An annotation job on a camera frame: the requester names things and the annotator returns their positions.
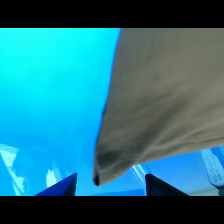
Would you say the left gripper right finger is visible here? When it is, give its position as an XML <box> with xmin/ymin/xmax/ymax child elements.
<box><xmin>144</xmin><ymin>173</ymin><xmax>188</xmax><ymax>197</ymax></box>

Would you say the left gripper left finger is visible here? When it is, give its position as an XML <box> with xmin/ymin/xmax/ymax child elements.
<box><xmin>35</xmin><ymin>172</ymin><xmax>79</xmax><ymax>197</ymax></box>

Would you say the brown shirt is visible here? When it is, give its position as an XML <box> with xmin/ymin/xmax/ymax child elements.
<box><xmin>92</xmin><ymin>27</ymin><xmax>224</xmax><ymax>187</ymax></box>

